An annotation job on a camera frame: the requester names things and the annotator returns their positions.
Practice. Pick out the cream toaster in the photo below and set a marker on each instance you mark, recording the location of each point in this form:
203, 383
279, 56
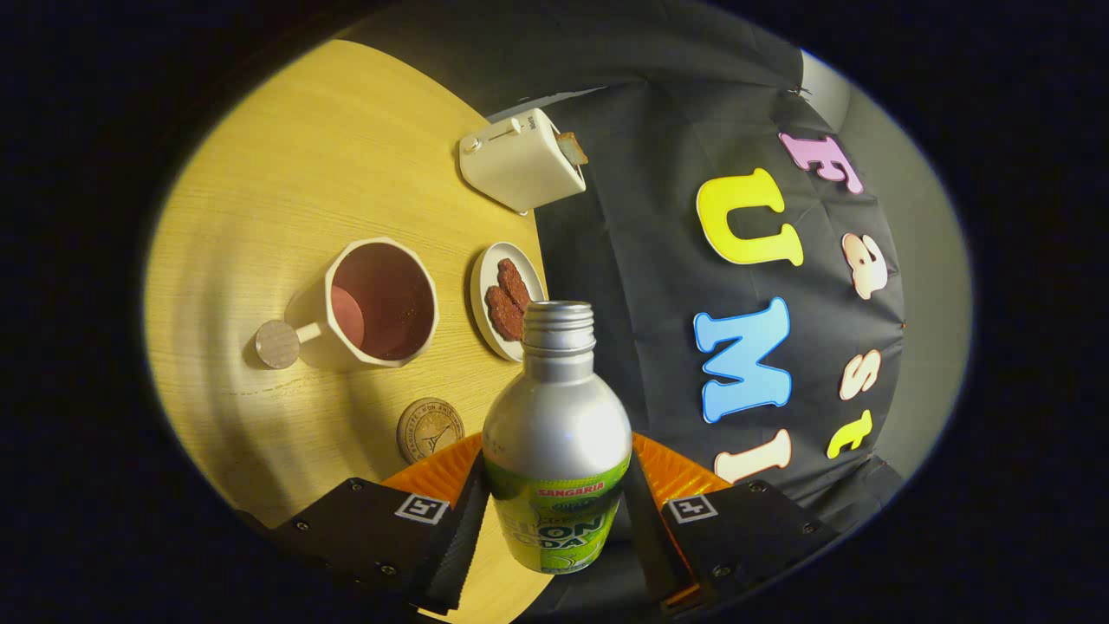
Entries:
520, 169

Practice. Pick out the small white plate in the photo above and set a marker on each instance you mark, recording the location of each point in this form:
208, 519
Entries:
481, 295

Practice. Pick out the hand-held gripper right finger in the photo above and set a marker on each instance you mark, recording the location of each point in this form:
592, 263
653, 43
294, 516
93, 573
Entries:
643, 530

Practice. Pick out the brown cookie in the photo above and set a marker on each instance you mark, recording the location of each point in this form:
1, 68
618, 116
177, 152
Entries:
514, 282
502, 316

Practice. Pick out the toast slice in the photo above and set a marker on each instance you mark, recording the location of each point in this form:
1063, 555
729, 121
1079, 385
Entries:
572, 147

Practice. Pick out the silver bottle with green label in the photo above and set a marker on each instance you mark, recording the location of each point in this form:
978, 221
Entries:
554, 416

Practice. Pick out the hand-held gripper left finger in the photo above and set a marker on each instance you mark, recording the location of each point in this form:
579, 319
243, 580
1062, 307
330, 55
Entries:
463, 537

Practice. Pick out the wooden table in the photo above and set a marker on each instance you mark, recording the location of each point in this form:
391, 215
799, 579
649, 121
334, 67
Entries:
260, 173

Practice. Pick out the round wooden coaster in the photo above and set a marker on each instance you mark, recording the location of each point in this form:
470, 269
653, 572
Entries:
429, 429

